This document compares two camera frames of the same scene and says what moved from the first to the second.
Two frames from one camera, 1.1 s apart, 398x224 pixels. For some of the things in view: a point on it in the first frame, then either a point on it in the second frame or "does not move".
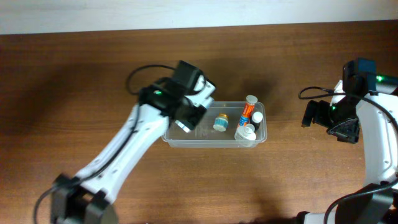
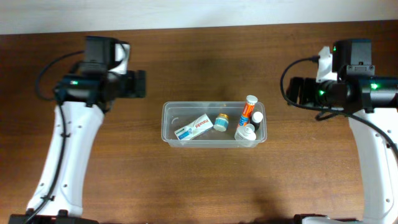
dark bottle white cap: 257,119 does not move
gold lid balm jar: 221,124 does not move
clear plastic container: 224,125 does not move
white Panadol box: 187,130 to 198,125
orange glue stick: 247,111 does not move
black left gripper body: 193,115 to 138,83
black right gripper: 344,130 to 296,91
